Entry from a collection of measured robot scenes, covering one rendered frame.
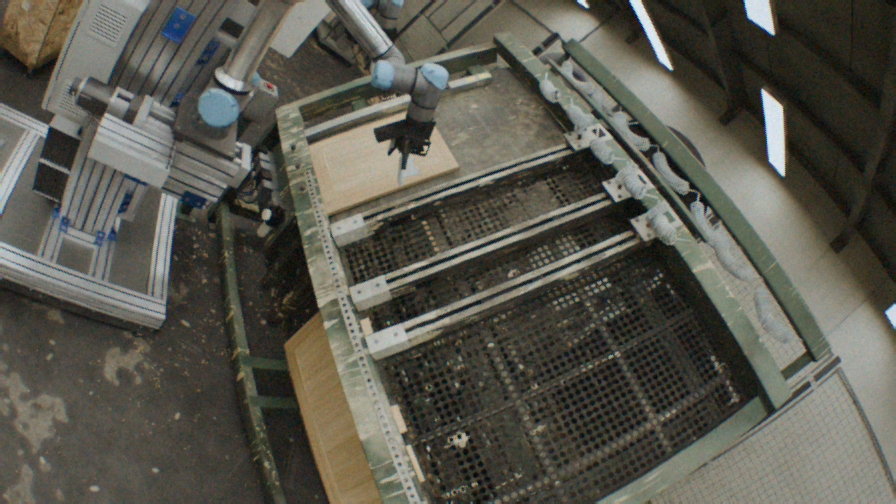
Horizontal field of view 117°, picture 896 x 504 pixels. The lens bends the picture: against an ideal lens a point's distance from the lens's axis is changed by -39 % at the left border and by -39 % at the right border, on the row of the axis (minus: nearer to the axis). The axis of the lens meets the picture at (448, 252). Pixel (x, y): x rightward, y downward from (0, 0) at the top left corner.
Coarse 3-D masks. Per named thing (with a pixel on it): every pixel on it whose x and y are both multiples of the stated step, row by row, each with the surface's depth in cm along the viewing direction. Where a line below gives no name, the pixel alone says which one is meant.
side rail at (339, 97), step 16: (480, 48) 224; (496, 48) 225; (416, 64) 219; (448, 64) 223; (464, 64) 227; (480, 64) 231; (368, 80) 215; (320, 96) 211; (336, 96) 213; (352, 96) 217; (368, 96) 221; (304, 112) 213; (320, 112) 217
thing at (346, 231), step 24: (576, 144) 173; (504, 168) 173; (528, 168) 173; (552, 168) 179; (432, 192) 169; (456, 192) 168; (480, 192) 173; (360, 216) 165; (384, 216) 164; (408, 216) 168; (336, 240) 163
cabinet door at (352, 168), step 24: (384, 120) 201; (312, 144) 196; (336, 144) 195; (360, 144) 194; (384, 144) 192; (432, 144) 190; (336, 168) 187; (360, 168) 186; (384, 168) 184; (432, 168) 182; (456, 168) 182; (336, 192) 179; (360, 192) 178; (384, 192) 177
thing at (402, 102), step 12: (456, 84) 209; (468, 84) 210; (480, 84) 212; (408, 96) 206; (372, 108) 203; (384, 108) 203; (396, 108) 205; (336, 120) 201; (348, 120) 200; (360, 120) 203; (312, 132) 198; (324, 132) 200
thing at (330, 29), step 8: (328, 16) 646; (336, 16) 639; (376, 16) 618; (320, 24) 629; (328, 24) 645; (336, 24) 614; (320, 32) 601; (328, 32) 632; (336, 32) 613; (344, 32) 614; (320, 40) 590; (328, 40) 603; (336, 40) 626; (344, 40) 611; (352, 40) 609; (336, 48) 609; (344, 48) 622; (344, 56) 624; (352, 56) 641
